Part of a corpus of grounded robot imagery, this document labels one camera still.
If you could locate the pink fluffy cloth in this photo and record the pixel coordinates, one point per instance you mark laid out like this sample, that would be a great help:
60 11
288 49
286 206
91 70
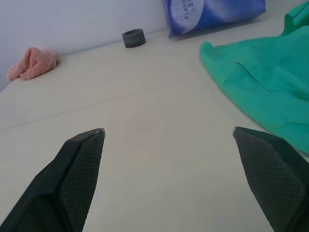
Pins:
33 64

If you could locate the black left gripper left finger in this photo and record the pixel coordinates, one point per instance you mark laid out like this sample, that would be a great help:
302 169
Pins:
60 183

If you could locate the large Vinda tissue package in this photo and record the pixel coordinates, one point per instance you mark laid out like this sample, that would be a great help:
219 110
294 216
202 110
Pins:
205 17

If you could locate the green cloth garment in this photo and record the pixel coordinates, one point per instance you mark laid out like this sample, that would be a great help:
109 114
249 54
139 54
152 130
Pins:
265 84

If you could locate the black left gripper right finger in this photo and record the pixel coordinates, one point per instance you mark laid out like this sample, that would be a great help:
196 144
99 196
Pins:
272 178

